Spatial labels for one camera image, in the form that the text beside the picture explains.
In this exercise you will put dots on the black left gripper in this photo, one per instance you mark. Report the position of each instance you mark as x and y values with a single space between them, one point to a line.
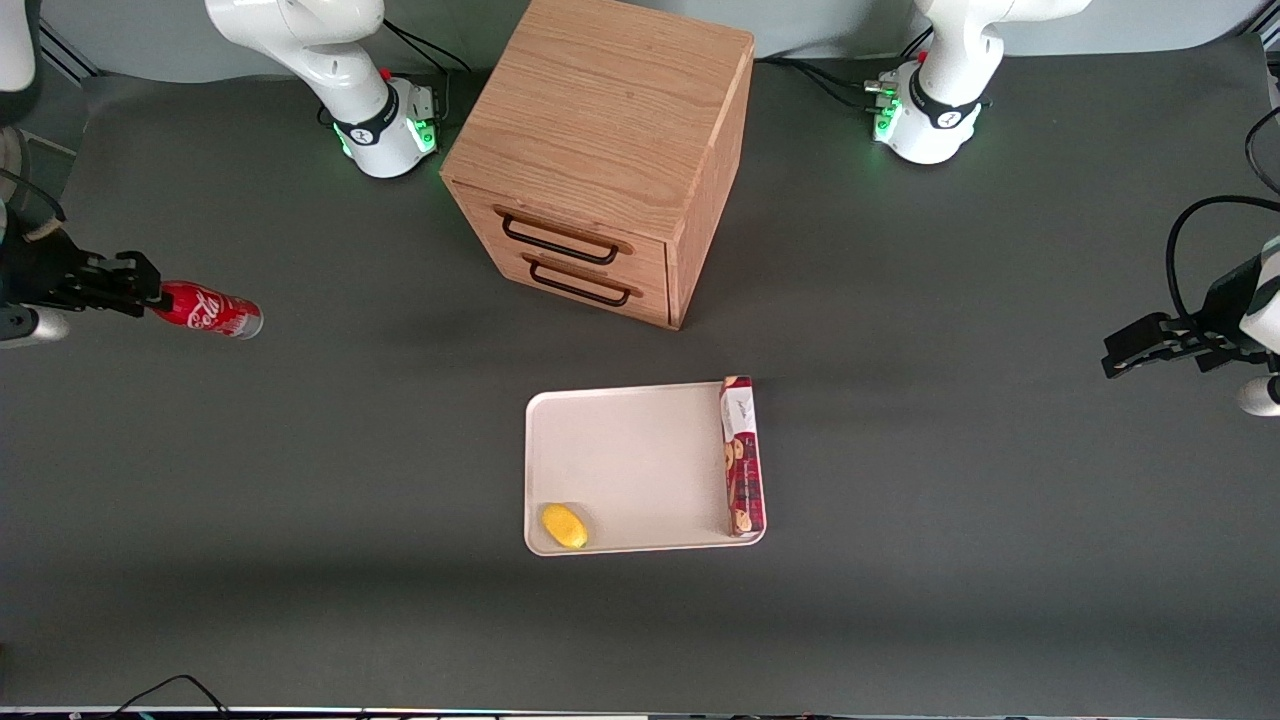
1222 300

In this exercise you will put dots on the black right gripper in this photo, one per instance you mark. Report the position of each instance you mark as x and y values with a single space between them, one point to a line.
38 272

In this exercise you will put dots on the red coke bottle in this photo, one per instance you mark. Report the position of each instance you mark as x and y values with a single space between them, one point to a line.
205 309

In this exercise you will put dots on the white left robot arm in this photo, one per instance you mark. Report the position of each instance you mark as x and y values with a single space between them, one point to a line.
945 90

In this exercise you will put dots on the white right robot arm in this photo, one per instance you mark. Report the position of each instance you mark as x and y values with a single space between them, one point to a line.
350 80

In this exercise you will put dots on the white rectangular plastic tray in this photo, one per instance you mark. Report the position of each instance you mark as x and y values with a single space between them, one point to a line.
640 460

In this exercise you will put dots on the red tartan cookie box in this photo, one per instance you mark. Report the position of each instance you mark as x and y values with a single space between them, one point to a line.
743 470

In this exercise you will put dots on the yellow lemon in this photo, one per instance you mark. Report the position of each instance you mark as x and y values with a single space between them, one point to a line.
564 526

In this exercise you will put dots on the wooden two-drawer cabinet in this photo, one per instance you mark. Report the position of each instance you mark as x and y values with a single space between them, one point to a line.
600 110

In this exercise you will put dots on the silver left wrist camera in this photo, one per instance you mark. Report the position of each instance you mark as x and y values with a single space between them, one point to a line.
1260 396

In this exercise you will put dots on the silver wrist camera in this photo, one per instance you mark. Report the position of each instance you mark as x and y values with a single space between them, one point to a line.
35 326
1260 396

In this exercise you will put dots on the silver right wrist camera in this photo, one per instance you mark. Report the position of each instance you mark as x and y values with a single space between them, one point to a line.
35 326

